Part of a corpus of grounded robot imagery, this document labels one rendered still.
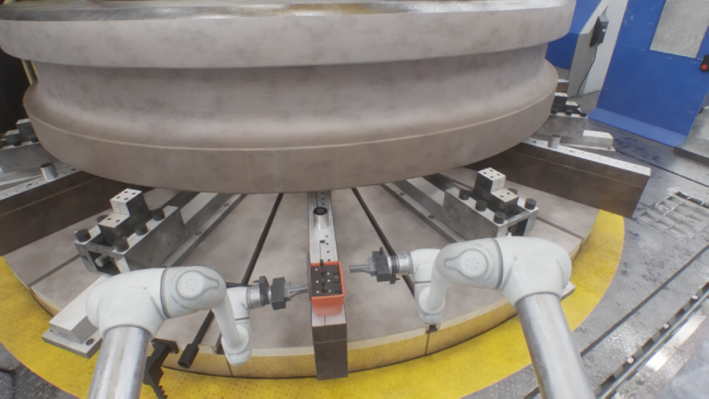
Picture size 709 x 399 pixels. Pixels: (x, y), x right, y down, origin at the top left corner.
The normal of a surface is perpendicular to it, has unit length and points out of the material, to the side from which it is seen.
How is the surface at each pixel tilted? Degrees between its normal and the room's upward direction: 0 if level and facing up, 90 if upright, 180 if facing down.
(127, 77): 90
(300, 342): 0
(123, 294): 14
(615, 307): 0
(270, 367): 90
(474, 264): 48
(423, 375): 0
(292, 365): 90
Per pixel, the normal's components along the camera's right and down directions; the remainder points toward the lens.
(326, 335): 0.12, 0.49
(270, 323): 0.00, -0.87
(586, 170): -0.61, 0.39
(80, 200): 0.79, 0.30
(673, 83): -0.87, 0.25
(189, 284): 0.30, -0.39
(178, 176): -0.15, 0.49
